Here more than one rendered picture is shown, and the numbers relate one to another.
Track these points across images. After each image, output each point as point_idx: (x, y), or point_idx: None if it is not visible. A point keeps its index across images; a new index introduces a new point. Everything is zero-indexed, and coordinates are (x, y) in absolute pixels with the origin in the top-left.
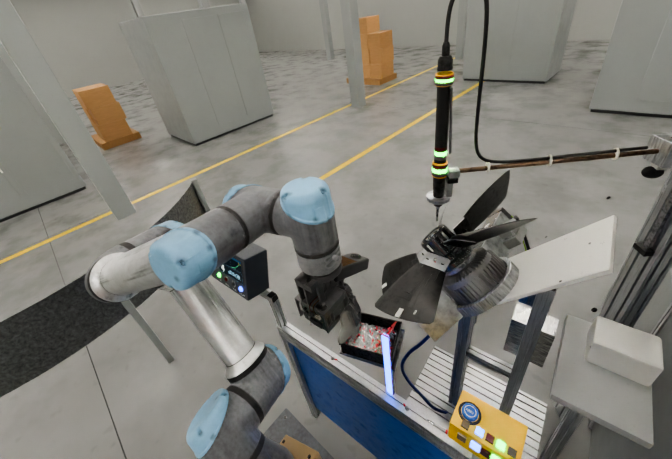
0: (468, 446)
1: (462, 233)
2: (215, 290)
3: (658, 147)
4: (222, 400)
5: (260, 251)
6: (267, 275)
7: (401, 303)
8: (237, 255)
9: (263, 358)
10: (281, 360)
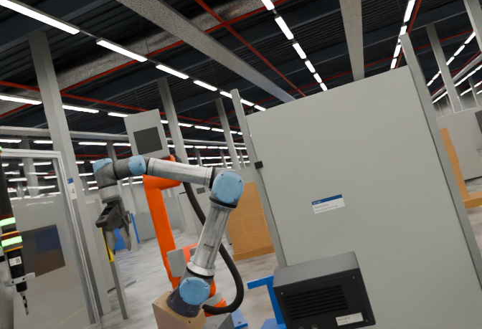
0: None
1: (8, 312)
2: (208, 222)
3: None
4: (193, 257)
5: (274, 282)
6: (283, 320)
7: None
8: (287, 266)
9: (186, 269)
10: (181, 282)
